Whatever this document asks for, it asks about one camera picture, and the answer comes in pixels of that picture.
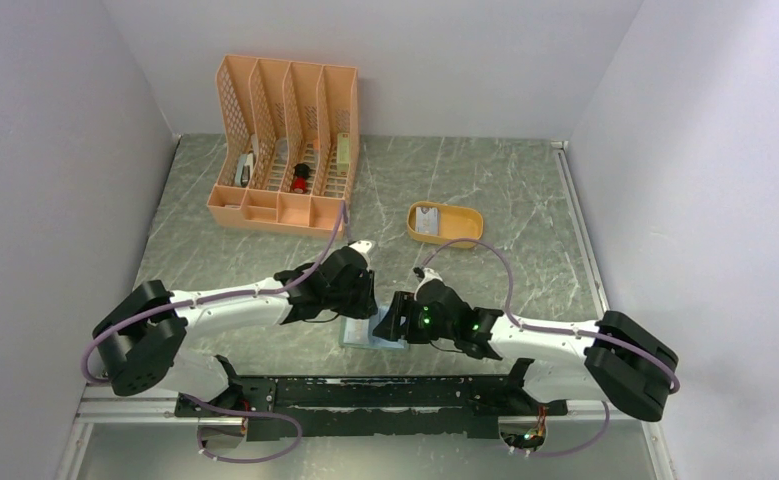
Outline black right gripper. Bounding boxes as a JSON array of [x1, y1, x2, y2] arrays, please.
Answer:
[[372, 290, 457, 344]]

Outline green leather card holder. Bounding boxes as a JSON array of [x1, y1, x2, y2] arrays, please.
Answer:
[[339, 305, 408, 351]]

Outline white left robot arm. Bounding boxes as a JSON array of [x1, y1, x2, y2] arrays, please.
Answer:
[[93, 240, 377, 416]]

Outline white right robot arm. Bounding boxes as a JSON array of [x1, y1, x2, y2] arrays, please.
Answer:
[[373, 280, 678, 422]]

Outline grey credit card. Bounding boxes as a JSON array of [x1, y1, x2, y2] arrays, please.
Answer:
[[414, 206, 440, 236]]

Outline yellow oval tray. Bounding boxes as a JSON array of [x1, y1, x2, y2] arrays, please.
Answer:
[[407, 201, 484, 249]]

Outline red black stamp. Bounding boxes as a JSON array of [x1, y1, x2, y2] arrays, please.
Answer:
[[291, 163, 311, 194]]

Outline pale green eraser box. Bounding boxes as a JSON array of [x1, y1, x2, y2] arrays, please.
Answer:
[[335, 133, 351, 176]]

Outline grey white utility knife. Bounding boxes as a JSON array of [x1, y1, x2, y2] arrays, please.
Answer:
[[234, 151, 255, 188]]

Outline orange plastic desk organizer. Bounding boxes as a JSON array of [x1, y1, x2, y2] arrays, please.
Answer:
[[207, 54, 360, 237]]

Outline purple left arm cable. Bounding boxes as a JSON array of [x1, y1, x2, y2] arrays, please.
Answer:
[[82, 201, 352, 464]]

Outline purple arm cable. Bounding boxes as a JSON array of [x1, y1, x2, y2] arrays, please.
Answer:
[[82, 201, 352, 464], [412, 238, 682, 458]]

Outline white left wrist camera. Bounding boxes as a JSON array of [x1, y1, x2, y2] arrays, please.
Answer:
[[349, 240, 376, 259]]

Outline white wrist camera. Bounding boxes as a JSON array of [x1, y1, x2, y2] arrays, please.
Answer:
[[413, 266, 443, 299], [349, 240, 376, 259]]

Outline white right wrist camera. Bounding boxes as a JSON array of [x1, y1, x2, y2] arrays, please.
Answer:
[[413, 266, 443, 299]]

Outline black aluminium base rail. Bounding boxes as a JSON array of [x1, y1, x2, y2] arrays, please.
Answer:
[[74, 374, 659, 442]]

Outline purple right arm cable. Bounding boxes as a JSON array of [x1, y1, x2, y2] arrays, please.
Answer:
[[412, 238, 682, 458]]

